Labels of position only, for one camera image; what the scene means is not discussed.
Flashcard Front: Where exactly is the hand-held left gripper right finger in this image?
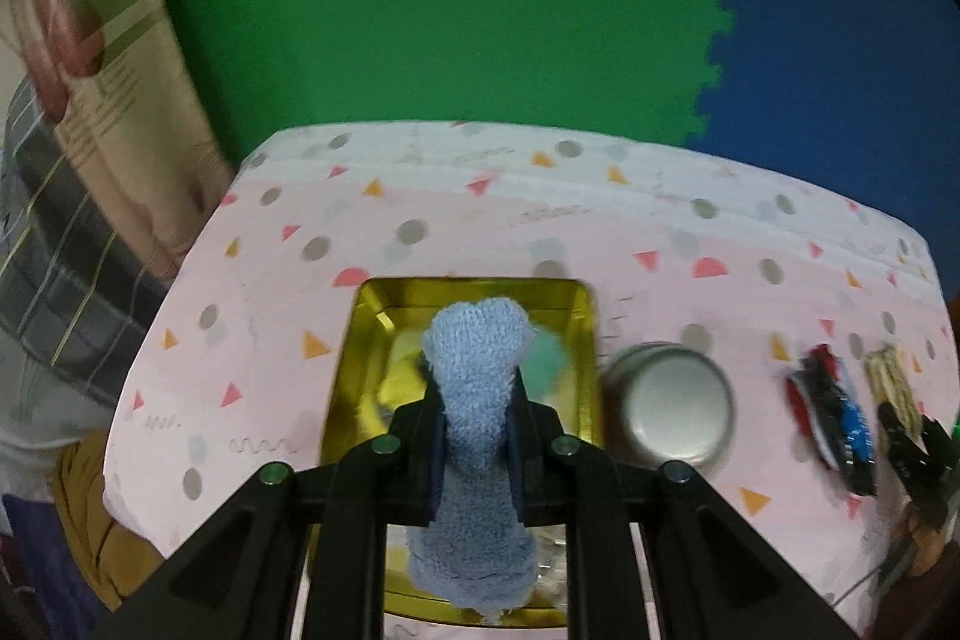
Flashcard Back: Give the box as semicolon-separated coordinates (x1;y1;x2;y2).
504;381;860;640

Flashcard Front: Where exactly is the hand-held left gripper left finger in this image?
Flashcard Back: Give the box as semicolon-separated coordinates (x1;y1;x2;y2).
124;377;451;640

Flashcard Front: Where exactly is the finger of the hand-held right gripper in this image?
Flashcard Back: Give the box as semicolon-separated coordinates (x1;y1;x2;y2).
921;416;959;465
876;400;929;487

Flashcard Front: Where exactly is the light blue fuzzy sock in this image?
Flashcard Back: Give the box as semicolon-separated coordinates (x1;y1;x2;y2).
405;298;542;627

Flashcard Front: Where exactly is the teal fluffy cloth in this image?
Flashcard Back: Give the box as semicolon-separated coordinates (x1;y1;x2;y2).
520;328;568;398

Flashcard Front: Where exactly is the gold tin box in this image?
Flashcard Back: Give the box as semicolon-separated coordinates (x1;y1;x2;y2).
318;276;605;627

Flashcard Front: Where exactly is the black and blue plastic packet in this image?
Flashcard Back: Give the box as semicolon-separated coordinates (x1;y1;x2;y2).
806;347;880;500

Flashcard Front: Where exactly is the beige knitted cloth bundle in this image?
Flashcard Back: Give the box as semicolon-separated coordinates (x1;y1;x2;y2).
862;344;920;440

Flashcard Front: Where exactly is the steel bowl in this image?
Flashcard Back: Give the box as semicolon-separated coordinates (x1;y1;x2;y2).
603;341;738;473

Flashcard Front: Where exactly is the pink patterned tablecloth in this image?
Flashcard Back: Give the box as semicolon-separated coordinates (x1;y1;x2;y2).
101;119;940;640

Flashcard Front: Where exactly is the mustard cloth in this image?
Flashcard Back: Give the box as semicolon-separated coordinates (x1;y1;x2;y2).
48;433;170;612

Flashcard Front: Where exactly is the blue foam mat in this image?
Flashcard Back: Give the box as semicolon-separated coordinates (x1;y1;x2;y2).
681;0;960;305

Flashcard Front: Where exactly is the grey plaid cloth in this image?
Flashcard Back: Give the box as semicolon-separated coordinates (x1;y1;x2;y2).
0;77;175;387

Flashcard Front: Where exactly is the printed cardboard box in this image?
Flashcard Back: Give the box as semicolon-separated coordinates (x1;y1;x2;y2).
0;0;242;283

